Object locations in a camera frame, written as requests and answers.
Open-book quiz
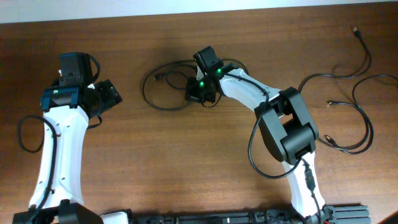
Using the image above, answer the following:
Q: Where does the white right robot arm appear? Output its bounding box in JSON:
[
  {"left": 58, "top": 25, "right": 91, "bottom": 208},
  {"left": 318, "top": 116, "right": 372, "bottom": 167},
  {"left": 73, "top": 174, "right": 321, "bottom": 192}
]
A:
[{"left": 186, "top": 46, "right": 325, "bottom": 223}]

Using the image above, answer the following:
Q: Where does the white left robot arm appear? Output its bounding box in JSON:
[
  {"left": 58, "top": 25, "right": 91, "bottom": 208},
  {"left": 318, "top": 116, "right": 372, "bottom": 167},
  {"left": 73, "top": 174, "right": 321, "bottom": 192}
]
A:
[{"left": 13, "top": 52, "right": 130, "bottom": 223}]

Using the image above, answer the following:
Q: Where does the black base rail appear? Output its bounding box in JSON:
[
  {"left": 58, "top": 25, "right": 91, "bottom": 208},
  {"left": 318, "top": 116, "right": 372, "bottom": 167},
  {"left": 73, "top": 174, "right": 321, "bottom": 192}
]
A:
[{"left": 99, "top": 203, "right": 371, "bottom": 224}]

